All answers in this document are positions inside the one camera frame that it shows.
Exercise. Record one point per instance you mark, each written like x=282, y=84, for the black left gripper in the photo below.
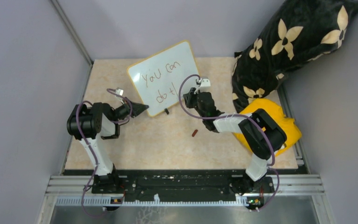
x=137, y=108

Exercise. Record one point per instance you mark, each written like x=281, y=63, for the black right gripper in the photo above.
x=189, y=96

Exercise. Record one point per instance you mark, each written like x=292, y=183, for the yellow framed whiteboard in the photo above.
x=157, y=78

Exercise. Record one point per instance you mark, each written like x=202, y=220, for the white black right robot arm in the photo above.
x=263, y=135

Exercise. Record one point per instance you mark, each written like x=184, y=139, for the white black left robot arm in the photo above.
x=92, y=125

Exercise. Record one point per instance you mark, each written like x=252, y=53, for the yellow cloth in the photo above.
x=275, y=111

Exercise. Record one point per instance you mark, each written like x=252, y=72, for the black floral pillow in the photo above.
x=299, y=32

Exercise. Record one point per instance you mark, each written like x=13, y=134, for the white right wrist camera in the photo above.
x=202, y=85

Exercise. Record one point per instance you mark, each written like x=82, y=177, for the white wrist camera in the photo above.
x=202, y=85
x=118, y=92

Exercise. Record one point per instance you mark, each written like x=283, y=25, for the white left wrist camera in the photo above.
x=118, y=92

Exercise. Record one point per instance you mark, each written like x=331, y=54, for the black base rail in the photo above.
x=182, y=185

